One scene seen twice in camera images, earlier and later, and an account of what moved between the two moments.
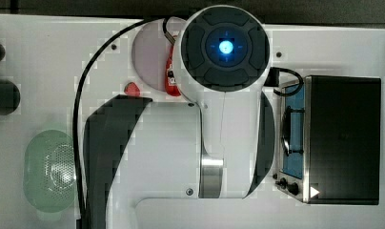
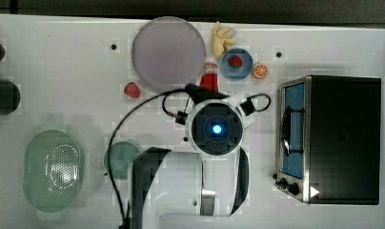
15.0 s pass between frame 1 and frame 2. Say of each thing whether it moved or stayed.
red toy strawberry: stayed
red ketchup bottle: moved
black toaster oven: stayed
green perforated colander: stayed
